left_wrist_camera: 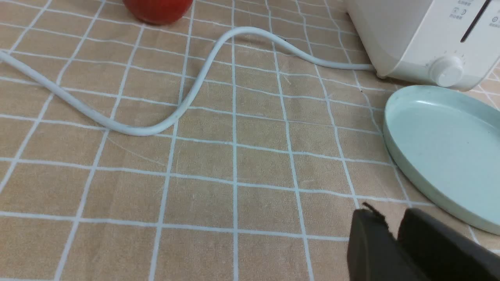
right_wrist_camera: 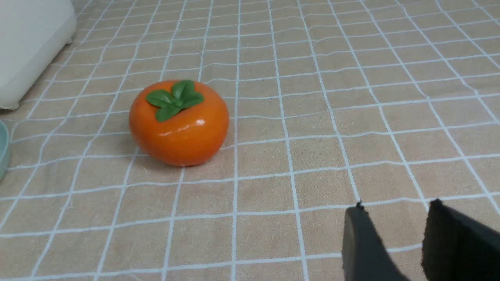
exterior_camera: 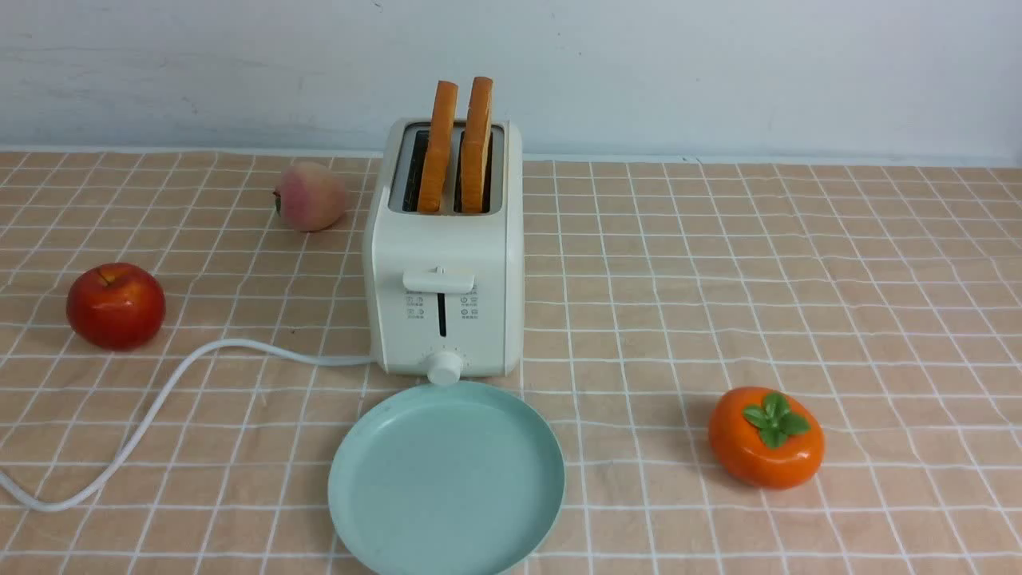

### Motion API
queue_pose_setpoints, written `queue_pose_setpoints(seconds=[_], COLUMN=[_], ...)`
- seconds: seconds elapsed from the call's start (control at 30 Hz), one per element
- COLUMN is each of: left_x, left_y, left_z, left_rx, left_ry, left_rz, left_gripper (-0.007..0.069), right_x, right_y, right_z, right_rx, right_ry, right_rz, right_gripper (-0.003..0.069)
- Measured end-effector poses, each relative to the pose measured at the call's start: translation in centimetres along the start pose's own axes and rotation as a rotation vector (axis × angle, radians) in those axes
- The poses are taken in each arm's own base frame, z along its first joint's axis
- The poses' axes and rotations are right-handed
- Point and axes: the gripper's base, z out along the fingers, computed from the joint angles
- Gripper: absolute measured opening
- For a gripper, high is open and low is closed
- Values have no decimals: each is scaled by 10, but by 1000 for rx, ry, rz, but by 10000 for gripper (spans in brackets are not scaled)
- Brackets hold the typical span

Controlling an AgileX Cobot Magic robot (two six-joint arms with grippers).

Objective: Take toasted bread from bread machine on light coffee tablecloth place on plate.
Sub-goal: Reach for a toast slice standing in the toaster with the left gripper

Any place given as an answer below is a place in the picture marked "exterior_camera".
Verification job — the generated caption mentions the toasted bread slice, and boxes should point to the toasted bread slice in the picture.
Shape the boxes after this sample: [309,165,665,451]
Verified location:
[460,76,493,214]
[417,81,458,212]

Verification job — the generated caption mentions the white two-slot toaster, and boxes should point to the white two-slot toaster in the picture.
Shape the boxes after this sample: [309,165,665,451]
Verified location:
[362,117,525,383]

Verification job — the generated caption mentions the light green round plate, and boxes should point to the light green round plate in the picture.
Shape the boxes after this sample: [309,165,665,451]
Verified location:
[327,381,566,574]

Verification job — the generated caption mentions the pink peach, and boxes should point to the pink peach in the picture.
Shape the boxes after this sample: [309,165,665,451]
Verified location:
[273,161,349,232]

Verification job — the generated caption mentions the orange persimmon with green leaves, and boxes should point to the orange persimmon with green leaves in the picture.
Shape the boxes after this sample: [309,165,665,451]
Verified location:
[707,387,826,490]

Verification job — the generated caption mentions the checkered peach tablecloth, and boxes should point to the checkered peach tablecloth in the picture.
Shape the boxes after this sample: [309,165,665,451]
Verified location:
[1,152,1021,574]

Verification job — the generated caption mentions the red apple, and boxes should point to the red apple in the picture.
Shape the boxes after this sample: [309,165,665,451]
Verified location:
[65,262,167,351]

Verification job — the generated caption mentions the white toaster power cord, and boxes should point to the white toaster power cord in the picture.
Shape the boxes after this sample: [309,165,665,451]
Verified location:
[0,338,374,513]

